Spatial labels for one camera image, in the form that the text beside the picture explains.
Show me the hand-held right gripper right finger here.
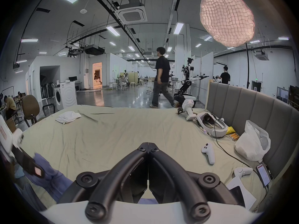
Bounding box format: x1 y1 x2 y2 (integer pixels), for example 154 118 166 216
149 142 246 221

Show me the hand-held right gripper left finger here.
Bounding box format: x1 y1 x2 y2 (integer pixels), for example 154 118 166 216
57 142 149 221

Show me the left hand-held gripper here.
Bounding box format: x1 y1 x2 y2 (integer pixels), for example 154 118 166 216
0 114 45 179

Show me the blue garment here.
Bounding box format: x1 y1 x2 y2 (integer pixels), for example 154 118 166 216
14 153 159 205

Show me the white hand controller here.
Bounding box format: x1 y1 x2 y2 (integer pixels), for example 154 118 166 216
201 142 216 165
232 167 254 180

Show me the bed with beige sheet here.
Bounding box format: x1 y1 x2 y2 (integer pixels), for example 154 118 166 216
20 105 281 214

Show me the black card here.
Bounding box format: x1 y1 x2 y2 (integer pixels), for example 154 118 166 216
230 186 246 208

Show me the brown office chair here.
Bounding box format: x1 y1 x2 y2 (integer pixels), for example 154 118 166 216
22 94 57 128

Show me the white crumpled cloth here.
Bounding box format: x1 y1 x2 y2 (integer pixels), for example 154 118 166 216
55 111 82 125

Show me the white headset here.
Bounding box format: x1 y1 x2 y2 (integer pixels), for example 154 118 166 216
196 113 228 138

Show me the white paper sheet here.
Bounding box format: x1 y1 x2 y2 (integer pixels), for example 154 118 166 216
225 176 257 211

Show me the white washing machine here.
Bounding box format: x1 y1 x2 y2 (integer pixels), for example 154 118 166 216
54 82 78 112

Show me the spare white hand-held gripper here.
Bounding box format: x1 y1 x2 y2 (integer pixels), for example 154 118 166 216
177 99 197 121

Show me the white plastic bag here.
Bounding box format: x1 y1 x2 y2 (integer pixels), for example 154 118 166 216
234 120 271 162

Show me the black phone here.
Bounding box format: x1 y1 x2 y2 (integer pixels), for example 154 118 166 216
256 163 273 188

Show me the grey padded headboard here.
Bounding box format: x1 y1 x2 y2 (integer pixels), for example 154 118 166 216
205 81 299 180

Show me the white humanoid robot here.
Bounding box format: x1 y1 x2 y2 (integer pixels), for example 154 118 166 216
172 57 210 107

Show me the table with white stools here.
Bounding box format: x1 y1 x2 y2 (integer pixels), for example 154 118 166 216
112 72 138 91

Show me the floor lamp with round shade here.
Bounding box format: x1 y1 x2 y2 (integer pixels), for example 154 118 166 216
199 0 256 89

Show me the black cable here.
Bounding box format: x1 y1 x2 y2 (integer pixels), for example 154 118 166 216
214 118 271 204

